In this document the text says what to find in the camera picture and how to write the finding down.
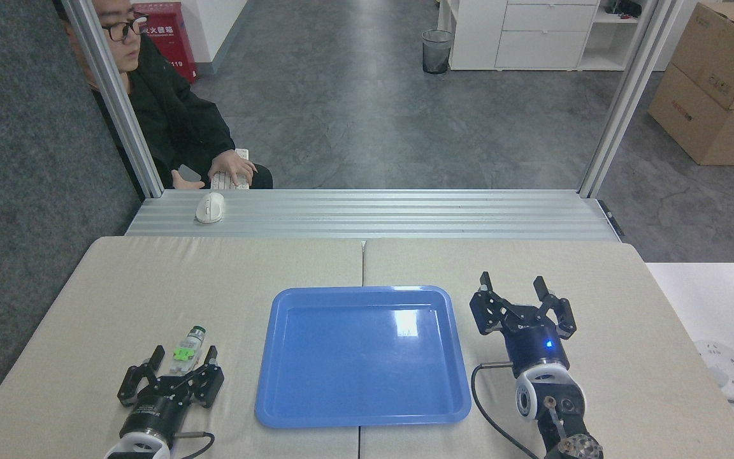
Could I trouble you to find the black mesh waste bin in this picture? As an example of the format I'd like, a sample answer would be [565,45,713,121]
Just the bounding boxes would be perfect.
[422,29,454,75]

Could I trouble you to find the white drawer cabinet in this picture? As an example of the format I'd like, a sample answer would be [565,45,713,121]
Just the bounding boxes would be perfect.
[437,0,645,72]

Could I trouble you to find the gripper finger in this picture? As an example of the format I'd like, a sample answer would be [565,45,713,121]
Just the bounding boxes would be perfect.
[117,346,165,407]
[469,272,522,335]
[173,346,225,409]
[533,276,577,339]

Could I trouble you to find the white round power socket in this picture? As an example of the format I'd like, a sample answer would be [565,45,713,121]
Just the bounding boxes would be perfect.
[693,340,734,401]

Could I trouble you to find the blue plastic tray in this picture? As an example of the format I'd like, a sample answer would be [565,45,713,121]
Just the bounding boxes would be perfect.
[254,286,472,428]

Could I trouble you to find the red fire extinguisher box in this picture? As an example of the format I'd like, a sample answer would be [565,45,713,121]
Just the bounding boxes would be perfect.
[131,2,198,84]

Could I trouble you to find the beige table mat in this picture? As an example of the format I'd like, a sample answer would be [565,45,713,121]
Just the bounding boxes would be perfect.
[0,237,364,459]
[359,238,734,459]

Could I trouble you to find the ribbed aluminium platform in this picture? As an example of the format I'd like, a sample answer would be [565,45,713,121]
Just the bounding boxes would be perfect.
[125,189,619,242]

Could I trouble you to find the black corner bracket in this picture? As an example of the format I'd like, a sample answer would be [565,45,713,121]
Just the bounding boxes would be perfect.
[598,200,625,237]

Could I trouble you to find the cardboard box with red print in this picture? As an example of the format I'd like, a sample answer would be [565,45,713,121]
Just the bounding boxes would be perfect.
[647,62,734,166]

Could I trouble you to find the dark grey partition panel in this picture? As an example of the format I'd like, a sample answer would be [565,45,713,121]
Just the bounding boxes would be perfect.
[0,0,145,444]

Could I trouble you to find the person's right hand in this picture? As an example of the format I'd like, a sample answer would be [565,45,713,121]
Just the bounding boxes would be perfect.
[171,169,205,190]

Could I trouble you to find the green and white switch part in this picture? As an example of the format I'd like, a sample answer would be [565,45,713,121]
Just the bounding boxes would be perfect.
[170,326,207,375]

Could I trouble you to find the white keyboard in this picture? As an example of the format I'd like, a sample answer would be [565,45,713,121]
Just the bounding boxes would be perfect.
[210,149,251,190]

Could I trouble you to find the white side table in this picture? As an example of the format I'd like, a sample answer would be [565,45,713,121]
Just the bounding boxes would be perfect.
[646,263,734,459]

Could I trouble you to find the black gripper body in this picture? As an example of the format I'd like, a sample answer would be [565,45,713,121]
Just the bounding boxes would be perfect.
[504,319,570,375]
[122,382,197,441]

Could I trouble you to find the person's left hand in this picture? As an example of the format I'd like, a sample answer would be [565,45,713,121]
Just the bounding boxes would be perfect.
[208,150,258,187]

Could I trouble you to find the person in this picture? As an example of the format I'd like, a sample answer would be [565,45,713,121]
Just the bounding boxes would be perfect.
[64,0,273,190]

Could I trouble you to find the white computer mouse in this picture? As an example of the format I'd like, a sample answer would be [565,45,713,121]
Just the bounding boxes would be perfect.
[195,192,225,224]

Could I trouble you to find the silver aluminium post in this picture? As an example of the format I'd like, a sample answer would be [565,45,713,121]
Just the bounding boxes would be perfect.
[61,0,165,198]
[577,0,685,198]

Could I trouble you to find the cardboard box with black print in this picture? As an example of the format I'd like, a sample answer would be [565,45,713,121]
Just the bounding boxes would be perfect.
[670,2,734,112]

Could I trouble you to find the black-framed glasses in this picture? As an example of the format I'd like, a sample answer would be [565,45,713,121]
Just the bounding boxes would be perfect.
[101,14,150,43]

